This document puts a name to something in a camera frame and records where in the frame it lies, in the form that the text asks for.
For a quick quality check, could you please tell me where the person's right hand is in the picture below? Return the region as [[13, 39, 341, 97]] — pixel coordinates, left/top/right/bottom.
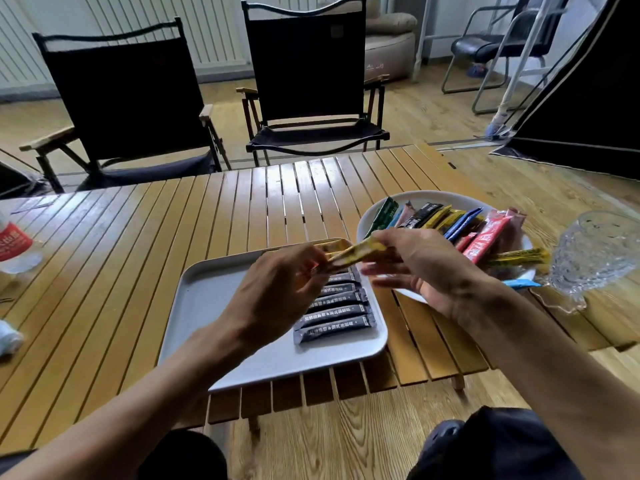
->
[[359, 227, 497, 319]]

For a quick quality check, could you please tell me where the person's left hand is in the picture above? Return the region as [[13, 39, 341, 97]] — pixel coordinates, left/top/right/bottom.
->
[[219, 243, 333, 354]]

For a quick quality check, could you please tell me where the grey rectangular tray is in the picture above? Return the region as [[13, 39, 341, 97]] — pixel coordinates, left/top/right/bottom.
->
[[157, 238, 389, 394]]

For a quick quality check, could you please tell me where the row of sachets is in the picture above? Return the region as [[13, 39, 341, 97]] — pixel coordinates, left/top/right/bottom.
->
[[292, 267, 377, 345]]

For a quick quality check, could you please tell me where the pile of sachets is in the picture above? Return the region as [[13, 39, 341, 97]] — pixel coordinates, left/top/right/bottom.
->
[[363, 196, 551, 291]]

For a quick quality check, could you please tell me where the sachet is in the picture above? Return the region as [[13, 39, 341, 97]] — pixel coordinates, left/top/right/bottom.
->
[[319, 237, 389, 273], [299, 238, 351, 255]]

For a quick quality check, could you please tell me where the person's left forearm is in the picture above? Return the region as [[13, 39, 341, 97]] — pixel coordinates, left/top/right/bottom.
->
[[0, 319, 266, 480]]

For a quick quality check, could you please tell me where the person's right forearm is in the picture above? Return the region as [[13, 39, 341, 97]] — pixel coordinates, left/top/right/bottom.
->
[[449, 284, 640, 480]]

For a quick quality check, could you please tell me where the person's left leg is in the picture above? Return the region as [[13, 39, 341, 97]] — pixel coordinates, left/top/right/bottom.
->
[[0, 428, 229, 480]]

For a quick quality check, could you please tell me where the person's leg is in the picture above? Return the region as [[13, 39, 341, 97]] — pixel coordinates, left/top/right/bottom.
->
[[0, 428, 229, 480], [405, 405, 586, 480]]

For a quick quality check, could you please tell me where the person's right leg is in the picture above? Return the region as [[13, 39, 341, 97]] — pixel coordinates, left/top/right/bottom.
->
[[405, 405, 586, 480]]

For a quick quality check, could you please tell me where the white round bowl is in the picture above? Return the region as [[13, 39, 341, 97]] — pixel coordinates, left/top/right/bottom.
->
[[355, 190, 537, 304]]

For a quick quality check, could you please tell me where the clear patterned glass cup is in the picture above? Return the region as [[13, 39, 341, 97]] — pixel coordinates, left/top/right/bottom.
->
[[537, 210, 640, 311]]

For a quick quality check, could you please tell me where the beige inflatable sofa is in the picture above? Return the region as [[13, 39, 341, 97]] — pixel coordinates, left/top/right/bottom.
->
[[363, 0, 419, 83]]

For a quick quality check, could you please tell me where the black office chair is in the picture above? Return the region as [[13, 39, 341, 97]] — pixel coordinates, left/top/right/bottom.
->
[[441, 0, 571, 115]]

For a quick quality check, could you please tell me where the black fabric backdrop panel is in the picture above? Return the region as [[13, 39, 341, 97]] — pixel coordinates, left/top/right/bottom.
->
[[489, 0, 640, 181], [0, 162, 51, 199]]

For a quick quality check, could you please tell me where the black folding chair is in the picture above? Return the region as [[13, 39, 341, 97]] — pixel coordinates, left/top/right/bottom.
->
[[19, 17, 232, 194], [235, 0, 391, 167]]

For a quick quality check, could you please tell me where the small white pen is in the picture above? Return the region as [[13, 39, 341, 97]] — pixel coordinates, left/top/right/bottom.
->
[[11, 194, 60, 214]]

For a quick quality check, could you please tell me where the clear bottle with red cap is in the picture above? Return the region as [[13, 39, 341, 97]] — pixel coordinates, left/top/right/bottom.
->
[[0, 214, 45, 275]]

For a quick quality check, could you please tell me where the crumpled white tissue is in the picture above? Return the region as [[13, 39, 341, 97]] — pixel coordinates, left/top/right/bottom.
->
[[0, 319, 26, 358]]

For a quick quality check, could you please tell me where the white metal frame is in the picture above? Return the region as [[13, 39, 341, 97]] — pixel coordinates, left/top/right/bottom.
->
[[412, 0, 556, 141]]

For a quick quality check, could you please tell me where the white wall radiator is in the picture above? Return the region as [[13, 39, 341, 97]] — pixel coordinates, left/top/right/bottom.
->
[[0, 0, 251, 88]]

